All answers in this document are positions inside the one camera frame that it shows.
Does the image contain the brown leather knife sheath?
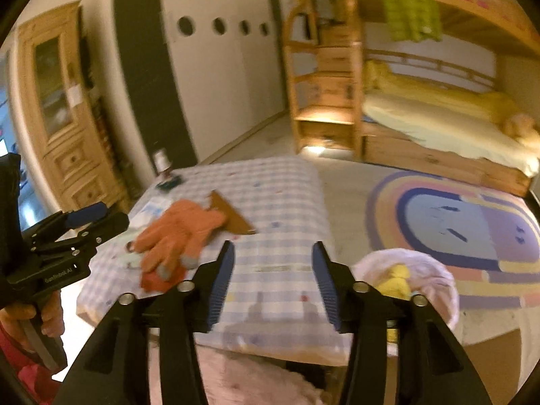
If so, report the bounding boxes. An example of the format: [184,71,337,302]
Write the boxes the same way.
[210,190,257,236]

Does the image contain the plush toy on bed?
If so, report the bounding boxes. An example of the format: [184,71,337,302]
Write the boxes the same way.
[502,113,539,145]

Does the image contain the rainbow floor rug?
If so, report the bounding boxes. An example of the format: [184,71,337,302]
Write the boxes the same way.
[365,171,539,310]

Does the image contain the orange glove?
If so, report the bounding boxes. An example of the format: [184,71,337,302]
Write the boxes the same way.
[132,199,227,293]

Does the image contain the pine glass-door cabinet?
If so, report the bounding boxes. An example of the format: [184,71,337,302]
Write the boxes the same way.
[17,1,128,210]

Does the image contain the white brown bottle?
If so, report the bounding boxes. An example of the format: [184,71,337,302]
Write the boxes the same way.
[153,149,171,176]

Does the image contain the wooden bunk stair drawers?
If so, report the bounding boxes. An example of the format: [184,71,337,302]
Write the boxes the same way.
[282,0,362,160]

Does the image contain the white paper tag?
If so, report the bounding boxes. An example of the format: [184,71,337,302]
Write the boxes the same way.
[66,84,84,109]

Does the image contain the white wardrobe with portholes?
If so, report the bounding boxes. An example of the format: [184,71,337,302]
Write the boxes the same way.
[113,0,285,168]

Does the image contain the pink fluffy cushion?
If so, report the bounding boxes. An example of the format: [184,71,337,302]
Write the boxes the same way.
[147,341,326,405]

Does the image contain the wooden bunk bed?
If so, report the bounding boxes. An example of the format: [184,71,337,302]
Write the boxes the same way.
[341,0,540,198]

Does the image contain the dark green small tray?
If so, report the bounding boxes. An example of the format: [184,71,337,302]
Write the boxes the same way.
[156,174,184,193]

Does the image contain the yellow bed quilt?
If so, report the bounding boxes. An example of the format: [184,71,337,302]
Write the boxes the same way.
[362,60,539,178]

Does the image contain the checkered tablecloth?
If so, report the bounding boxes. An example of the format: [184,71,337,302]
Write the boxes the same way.
[77,156,351,367]

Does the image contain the green puffer jacket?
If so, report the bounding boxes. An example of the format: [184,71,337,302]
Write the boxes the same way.
[383,0,443,43]

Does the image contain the person's left hand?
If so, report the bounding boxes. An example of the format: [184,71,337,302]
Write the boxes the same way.
[1,291,65,353]

